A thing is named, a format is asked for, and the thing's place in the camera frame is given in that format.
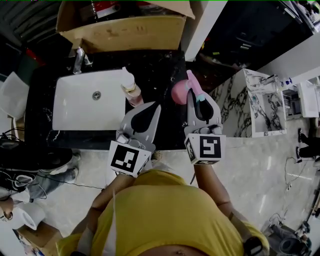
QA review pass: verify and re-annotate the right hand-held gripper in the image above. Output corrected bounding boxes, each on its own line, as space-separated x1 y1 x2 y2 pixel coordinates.
184 88 227 166

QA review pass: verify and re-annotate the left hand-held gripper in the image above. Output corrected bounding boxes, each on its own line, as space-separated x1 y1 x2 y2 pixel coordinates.
107 101 162 178

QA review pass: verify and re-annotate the pink brush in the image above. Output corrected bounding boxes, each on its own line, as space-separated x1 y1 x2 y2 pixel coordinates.
171 69 205 106

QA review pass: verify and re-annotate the person's right forearm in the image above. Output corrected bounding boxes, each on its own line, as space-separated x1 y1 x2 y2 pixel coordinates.
192 162 242 222

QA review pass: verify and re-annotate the person's left forearm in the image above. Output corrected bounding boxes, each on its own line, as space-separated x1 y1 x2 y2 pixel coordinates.
69 172 136 236

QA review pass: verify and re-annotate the pink pump soap bottle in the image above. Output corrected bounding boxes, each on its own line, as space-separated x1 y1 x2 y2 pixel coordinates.
120 66 145 108

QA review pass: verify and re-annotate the black marble table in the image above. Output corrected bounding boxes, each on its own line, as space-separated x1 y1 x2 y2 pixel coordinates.
24 48 199 151

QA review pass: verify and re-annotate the white rectangular sink basin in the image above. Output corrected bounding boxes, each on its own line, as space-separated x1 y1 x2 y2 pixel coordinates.
51 68 129 132

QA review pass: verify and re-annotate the white marble sink cabinet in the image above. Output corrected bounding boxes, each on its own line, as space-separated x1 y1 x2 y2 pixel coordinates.
208 67 288 139

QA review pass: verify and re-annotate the chrome faucet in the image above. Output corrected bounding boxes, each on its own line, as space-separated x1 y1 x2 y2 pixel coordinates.
72 46 94 75

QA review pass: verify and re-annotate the person's yellow shirt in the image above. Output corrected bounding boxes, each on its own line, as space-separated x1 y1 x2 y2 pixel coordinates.
56 168 271 256

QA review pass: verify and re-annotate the large open cardboard box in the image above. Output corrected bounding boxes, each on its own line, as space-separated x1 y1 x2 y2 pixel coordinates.
55 0 196 55

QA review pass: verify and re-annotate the black drawer cabinet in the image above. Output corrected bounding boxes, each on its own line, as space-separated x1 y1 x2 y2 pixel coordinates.
198 0 315 74

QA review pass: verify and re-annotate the red fire extinguisher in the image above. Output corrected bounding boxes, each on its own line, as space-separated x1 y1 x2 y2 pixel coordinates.
24 48 47 67

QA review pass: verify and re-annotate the white office chair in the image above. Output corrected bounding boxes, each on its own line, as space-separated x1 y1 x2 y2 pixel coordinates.
0 71 31 121

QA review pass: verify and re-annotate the black wrist watch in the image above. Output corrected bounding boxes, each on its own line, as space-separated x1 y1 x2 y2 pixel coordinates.
243 236 264 256

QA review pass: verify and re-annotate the small cardboard box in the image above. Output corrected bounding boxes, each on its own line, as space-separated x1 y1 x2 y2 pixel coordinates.
14 221 64 255

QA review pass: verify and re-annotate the black floor cable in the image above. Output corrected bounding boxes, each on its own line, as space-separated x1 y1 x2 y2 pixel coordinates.
283 156 316 193

